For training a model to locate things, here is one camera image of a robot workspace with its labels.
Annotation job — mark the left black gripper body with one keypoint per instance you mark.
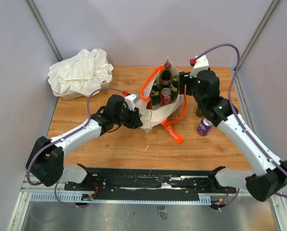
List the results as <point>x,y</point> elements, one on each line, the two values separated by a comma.
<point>128,118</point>

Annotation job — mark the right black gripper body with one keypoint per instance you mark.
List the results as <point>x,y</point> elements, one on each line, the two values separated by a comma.
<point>185,79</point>

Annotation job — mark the canvas tote bag orange handles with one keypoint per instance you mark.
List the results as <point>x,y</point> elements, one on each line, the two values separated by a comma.
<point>159,114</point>

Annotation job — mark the green bottle gold foil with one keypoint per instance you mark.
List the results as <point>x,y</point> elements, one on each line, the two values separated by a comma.
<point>199,112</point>

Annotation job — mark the purple soda can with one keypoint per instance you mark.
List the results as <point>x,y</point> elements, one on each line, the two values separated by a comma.
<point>204,127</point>

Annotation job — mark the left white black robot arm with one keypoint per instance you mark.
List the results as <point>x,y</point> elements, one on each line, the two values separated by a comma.
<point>46,161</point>

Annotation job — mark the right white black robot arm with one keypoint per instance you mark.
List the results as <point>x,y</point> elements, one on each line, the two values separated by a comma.
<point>269,172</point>

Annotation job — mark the green bottle right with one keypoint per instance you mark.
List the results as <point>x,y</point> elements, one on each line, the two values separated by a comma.
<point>174,87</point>

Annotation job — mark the cola glass bottle red cap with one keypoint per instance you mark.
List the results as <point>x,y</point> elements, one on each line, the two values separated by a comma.
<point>165,76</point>

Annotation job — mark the red cola can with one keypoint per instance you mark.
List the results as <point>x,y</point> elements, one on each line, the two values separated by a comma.
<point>165,96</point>

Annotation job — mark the green bottle left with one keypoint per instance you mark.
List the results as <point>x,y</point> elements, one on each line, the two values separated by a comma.
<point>154,94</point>

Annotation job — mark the white crumpled cloth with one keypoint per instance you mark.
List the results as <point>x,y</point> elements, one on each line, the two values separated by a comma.
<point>81,74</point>

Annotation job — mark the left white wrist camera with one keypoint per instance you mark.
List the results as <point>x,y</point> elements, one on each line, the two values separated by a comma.
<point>131,100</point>

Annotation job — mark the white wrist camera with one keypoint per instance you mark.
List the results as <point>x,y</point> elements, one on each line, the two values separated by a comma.
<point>131,100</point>
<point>199,65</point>

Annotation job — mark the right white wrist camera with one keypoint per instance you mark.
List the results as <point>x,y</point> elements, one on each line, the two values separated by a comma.
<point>199,65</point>

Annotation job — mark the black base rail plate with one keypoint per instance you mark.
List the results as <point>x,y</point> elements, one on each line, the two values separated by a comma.
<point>158,186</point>

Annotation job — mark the right aluminium frame post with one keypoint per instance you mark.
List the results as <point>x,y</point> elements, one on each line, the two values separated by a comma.
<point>259,30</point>

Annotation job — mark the aluminium frame post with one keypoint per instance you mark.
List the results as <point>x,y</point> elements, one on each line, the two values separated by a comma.
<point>259,30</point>
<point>46,33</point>

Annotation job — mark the left aluminium frame post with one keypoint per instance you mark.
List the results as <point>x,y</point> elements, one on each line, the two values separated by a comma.
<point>46,33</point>

